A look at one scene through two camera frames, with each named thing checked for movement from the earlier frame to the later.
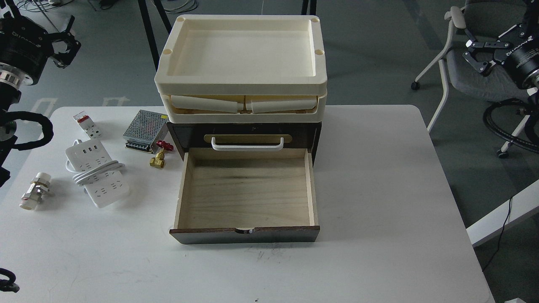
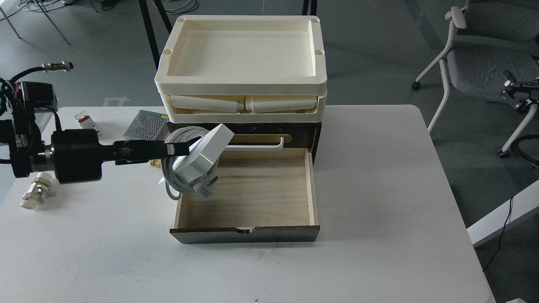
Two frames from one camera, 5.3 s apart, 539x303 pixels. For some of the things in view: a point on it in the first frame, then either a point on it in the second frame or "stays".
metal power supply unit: x=145 y=130 stays
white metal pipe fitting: x=39 y=185 stays
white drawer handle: x=247 y=148 stays
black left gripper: x=24 y=47 → x=78 y=155
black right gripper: x=520 y=54 → x=519 y=94
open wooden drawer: x=246 y=196 stays
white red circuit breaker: x=87 y=125 stays
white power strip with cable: x=94 y=168 → x=196 y=171
